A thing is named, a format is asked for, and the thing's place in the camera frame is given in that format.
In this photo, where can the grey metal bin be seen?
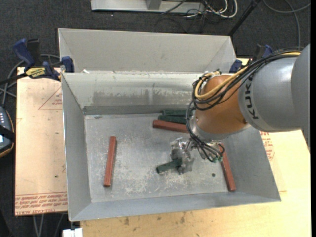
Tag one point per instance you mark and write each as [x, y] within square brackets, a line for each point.
[138, 157]

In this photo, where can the dark green block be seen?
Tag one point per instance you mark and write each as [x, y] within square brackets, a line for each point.
[174, 112]
[172, 119]
[166, 167]

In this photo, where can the red-brown flat block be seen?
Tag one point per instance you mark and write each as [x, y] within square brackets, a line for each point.
[228, 174]
[110, 160]
[169, 125]

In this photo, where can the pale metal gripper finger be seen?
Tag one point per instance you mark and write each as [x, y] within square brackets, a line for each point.
[186, 166]
[176, 154]

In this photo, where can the brown cardboard board, red print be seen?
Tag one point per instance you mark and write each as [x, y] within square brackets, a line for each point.
[39, 142]

